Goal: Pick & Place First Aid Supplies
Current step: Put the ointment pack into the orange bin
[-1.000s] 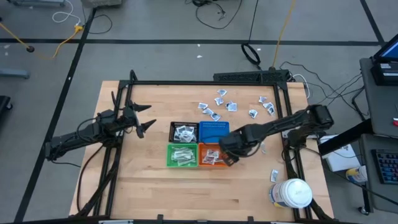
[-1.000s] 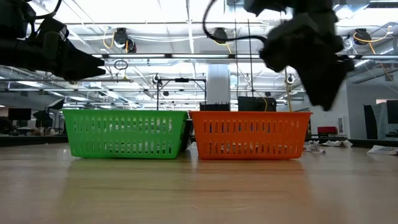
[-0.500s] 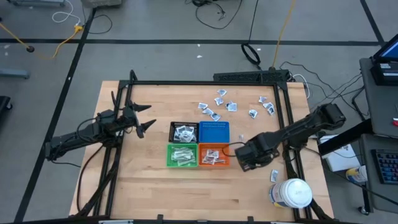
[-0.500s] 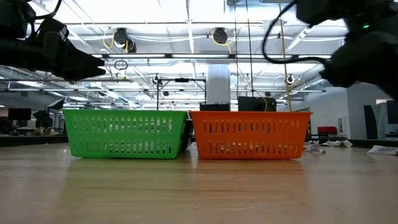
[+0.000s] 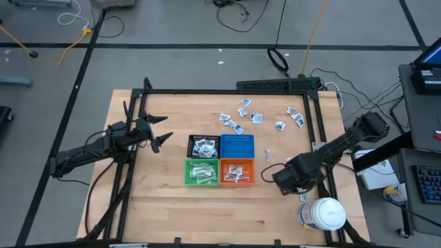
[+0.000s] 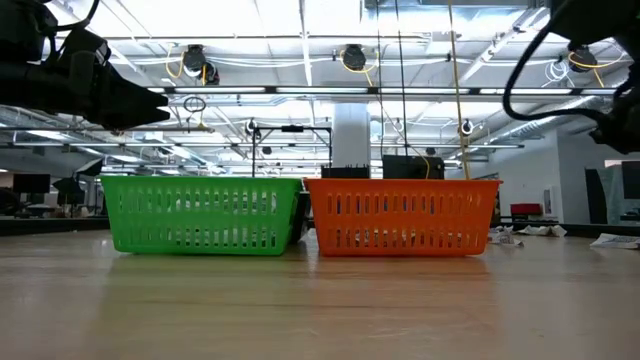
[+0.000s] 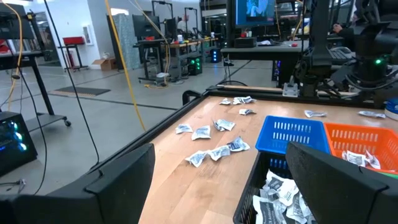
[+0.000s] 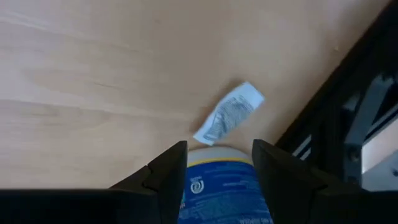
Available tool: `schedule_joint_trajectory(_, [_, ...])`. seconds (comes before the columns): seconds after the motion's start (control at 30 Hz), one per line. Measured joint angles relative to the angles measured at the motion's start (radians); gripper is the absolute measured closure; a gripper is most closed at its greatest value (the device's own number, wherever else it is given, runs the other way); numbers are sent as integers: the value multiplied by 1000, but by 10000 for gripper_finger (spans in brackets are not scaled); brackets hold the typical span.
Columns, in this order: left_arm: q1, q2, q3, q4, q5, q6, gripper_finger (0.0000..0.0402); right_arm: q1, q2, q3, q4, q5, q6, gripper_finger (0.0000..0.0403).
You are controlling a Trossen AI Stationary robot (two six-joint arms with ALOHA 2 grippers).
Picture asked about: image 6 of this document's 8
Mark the red storage box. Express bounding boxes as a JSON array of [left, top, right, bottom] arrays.
[[509, 202, 544, 217]]

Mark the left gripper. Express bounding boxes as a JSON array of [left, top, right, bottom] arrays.
[[57, 63, 172, 130]]

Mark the black hanging cable ring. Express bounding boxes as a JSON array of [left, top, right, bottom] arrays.
[[182, 95, 208, 115]]

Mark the black metal table frame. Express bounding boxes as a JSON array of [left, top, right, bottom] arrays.
[[0, 214, 640, 239]]

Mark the distant black monitor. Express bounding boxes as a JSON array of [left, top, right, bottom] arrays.
[[621, 160, 640, 201], [12, 173, 52, 196]]

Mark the orange plastic slotted basket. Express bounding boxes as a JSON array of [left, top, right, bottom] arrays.
[[303, 177, 503, 259]]

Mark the thick black hanging cable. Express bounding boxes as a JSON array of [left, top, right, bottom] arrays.
[[393, 0, 409, 157]]

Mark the yellow hanging cable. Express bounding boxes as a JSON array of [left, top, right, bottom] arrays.
[[447, 0, 472, 180]]

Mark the thin black hanging cable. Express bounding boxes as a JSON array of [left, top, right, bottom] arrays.
[[374, 0, 385, 151]]

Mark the distant black frame rig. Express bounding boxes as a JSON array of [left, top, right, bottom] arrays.
[[250, 123, 335, 179]]

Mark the black studio light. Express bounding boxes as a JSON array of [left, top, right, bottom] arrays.
[[52, 176, 87, 207]]

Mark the white building pillar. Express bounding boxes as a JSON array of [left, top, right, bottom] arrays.
[[332, 102, 372, 169]]

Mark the long ceiling light bar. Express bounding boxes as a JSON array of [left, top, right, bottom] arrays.
[[147, 85, 619, 97]]

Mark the black photo softbox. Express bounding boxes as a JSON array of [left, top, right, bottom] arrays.
[[74, 158, 105, 178]]

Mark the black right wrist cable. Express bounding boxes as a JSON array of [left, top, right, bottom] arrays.
[[502, 0, 619, 124]]

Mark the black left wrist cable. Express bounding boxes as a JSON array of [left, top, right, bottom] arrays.
[[47, 0, 101, 39]]

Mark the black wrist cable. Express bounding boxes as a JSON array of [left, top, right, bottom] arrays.
[[47, 0, 101, 39], [502, 0, 619, 124]]

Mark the green plastic slotted basket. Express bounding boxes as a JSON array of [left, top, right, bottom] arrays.
[[99, 174, 305, 257]]

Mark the dark standing panel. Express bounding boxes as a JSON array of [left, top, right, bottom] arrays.
[[584, 167, 609, 225]]

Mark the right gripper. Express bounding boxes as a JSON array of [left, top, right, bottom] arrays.
[[588, 62, 640, 155]]

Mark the black perforated strip box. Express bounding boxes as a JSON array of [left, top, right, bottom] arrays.
[[320, 163, 372, 180]]

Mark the black equipment box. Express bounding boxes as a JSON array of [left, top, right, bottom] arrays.
[[382, 154, 446, 180]]

